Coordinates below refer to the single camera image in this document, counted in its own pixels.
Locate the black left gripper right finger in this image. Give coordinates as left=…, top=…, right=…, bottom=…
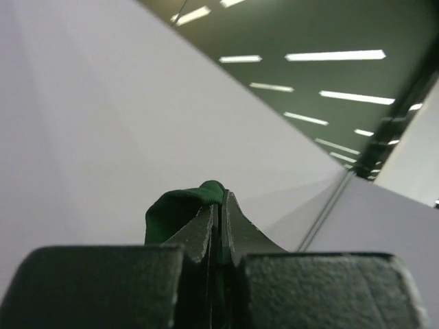
left=221, top=191, right=431, bottom=328

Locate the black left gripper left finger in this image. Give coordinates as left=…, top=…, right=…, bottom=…
left=1, top=205, right=218, bottom=328

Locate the white and green t shirt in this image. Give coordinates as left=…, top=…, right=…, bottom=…
left=145, top=180, right=226, bottom=244

